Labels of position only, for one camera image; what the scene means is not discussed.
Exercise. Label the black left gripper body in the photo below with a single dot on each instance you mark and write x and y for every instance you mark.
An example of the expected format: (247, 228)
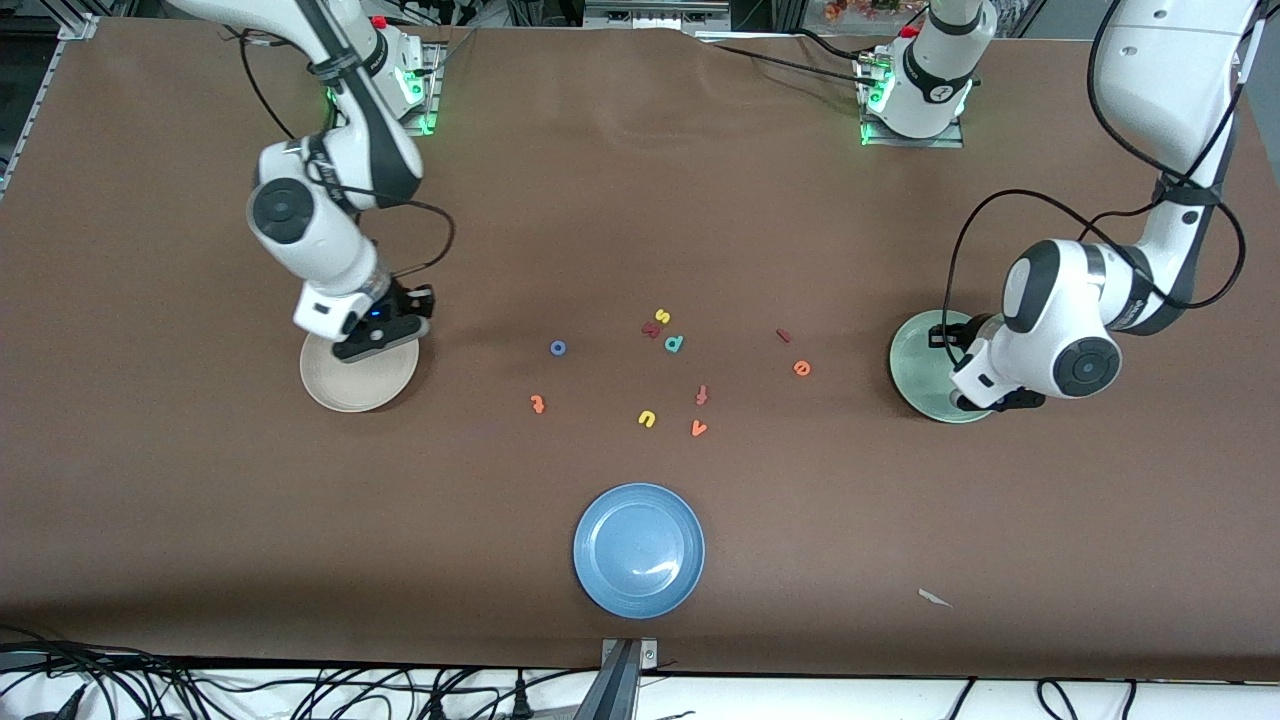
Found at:
(951, 336)

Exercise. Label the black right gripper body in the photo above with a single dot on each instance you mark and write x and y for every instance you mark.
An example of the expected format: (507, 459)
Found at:
(408, 303)

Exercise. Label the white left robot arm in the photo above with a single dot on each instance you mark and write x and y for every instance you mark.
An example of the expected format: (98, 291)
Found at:
(1060, 300)

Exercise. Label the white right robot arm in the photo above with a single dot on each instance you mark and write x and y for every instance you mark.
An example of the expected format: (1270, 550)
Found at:
(310, 230)

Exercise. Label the green plate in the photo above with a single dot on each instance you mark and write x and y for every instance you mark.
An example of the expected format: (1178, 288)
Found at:
(915, 370)

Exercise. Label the beige brown plate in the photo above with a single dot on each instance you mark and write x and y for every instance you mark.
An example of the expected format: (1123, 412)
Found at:
(350, 385)

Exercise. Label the brown paper table cover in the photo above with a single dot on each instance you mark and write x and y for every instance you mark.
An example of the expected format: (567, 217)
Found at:
(640, 200)

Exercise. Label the white paper scrap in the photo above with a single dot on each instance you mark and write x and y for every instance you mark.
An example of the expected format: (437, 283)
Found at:
(933, 597)

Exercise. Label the teal letter p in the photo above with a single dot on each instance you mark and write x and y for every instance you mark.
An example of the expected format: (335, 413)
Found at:
(678, 341)

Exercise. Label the orange floral object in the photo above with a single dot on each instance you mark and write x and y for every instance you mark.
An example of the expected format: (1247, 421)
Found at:
(860, 8)

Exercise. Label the blue plate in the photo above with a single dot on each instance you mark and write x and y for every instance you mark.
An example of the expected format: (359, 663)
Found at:
(640, 550)

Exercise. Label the grey metal equipment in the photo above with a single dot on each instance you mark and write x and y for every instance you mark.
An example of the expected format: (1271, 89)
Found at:
(655, 12)

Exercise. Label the black power plug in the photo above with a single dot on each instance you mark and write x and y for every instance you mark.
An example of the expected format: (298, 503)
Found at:
(520, 695)

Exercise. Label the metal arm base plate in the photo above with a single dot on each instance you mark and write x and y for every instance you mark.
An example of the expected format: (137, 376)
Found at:
(430, 100)
(950, 143)

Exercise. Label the aluminium frame profile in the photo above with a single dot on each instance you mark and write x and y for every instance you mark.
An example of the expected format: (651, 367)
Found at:
(1250, 60)
(50, 90)

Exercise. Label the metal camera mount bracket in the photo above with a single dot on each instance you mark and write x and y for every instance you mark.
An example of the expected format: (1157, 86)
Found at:
(622, 680)

